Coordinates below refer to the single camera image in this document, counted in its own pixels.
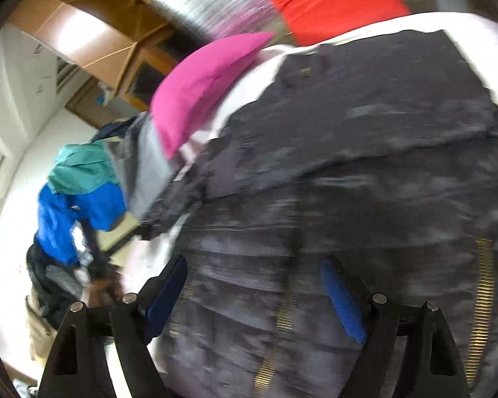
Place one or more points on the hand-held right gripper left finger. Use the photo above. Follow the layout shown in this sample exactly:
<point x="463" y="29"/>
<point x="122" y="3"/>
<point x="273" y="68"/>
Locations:
<point x="166" y="294"/>

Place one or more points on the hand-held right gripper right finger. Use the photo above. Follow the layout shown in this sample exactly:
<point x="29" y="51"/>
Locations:
<point x="342" y="302"/>

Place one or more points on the black puffer jacket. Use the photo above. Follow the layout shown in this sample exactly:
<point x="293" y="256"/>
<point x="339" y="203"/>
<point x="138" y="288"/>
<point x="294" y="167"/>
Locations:
<point x="315" y="153"/>

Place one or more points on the pile of dark clothes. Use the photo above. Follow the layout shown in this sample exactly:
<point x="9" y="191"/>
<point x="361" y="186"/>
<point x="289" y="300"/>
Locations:
<point x="54" y="282"/>

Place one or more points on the blue jacket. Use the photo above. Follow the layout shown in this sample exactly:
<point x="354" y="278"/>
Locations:
<point x="66" y="211"/>

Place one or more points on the grey garment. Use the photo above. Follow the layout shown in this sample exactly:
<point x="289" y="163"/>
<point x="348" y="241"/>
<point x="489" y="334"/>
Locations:
<point x="149" y="166"/>

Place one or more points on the teal jacket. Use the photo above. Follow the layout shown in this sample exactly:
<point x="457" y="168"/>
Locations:
<point x="83" y="166"/>

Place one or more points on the navy garment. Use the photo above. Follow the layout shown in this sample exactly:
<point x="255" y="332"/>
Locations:
<point x="114" y="128"/>

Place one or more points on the pink pillow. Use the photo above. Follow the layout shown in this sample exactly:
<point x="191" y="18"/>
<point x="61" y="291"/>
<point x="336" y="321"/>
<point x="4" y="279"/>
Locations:
<point x="203" y="83"/>

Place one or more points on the wooden cabinet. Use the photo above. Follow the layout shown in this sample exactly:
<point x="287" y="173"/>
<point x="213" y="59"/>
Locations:
<point x="66" y="20"/>

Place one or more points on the silver foil insulation board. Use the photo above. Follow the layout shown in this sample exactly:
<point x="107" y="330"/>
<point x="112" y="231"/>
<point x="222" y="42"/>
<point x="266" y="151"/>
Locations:
<point x="207" y="0"/>

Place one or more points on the red pillow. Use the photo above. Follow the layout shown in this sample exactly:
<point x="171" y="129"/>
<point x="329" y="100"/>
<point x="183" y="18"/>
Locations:
<point x="332" y="4"/>

